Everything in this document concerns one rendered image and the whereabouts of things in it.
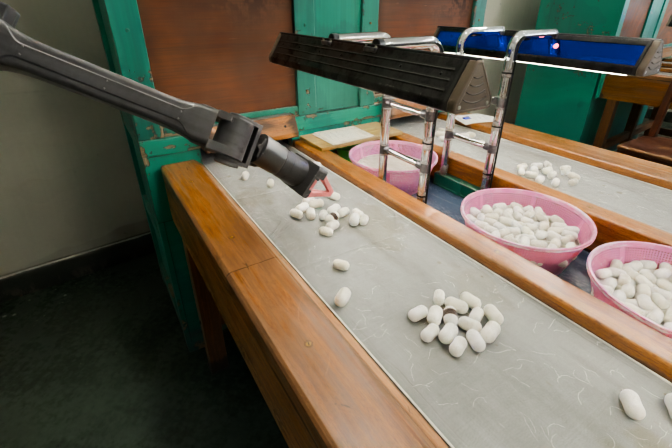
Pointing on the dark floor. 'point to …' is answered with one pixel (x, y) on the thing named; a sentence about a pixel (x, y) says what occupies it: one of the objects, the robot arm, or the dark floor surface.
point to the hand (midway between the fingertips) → (328, 192)
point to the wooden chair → (661, 153)
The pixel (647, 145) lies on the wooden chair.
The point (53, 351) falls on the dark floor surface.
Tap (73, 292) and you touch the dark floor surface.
